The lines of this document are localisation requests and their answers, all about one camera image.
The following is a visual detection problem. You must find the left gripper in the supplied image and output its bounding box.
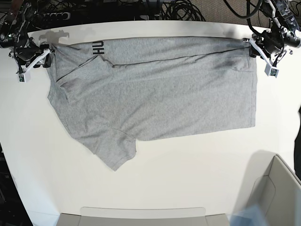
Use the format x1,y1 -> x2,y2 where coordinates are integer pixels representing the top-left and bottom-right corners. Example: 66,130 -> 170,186
249,29 -> 293,63

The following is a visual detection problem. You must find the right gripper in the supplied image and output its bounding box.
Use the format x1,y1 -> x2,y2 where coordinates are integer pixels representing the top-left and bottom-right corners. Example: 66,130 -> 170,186
9,42 -> 52,68

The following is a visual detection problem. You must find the grey T-shirt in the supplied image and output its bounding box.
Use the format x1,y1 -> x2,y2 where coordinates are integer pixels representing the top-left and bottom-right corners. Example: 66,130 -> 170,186
48,37 -> 257,170

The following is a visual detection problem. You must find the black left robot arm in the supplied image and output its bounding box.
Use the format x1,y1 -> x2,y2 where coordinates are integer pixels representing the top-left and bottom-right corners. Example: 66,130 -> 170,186
247,0 -> 301,67

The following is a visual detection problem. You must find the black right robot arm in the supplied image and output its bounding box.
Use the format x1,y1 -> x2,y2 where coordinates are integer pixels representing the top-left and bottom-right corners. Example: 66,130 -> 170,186
0,0 -> 54,73

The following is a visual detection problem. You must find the grey cardboard box right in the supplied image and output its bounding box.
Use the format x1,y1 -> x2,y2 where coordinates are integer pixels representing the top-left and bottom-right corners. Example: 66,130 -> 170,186
248,155 -> 301,226

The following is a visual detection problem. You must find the grey cardboard box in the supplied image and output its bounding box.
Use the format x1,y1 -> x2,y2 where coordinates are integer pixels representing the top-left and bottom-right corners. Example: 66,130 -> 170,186
57,207 -> 230,226
248,155 -> 301,226

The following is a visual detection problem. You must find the grey cardboard box bottom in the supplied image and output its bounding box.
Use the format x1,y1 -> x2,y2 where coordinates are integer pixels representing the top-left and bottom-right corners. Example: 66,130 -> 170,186
57,207 -> 230,226

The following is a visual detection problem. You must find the blue cloth in corner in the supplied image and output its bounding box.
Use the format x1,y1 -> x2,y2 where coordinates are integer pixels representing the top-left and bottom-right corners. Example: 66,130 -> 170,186
229,204 -> 269,226

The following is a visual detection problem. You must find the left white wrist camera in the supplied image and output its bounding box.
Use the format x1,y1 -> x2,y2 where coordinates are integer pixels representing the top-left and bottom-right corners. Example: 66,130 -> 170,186
242,38 -> 279,78

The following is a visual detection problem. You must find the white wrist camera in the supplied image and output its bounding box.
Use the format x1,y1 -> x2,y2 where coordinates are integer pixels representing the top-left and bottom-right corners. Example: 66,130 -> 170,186
17,48 -> 51,82
242,38 -> 279,78

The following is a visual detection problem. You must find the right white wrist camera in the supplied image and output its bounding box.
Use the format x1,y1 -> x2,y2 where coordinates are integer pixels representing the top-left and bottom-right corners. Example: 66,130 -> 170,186
17,48 -> 51,82

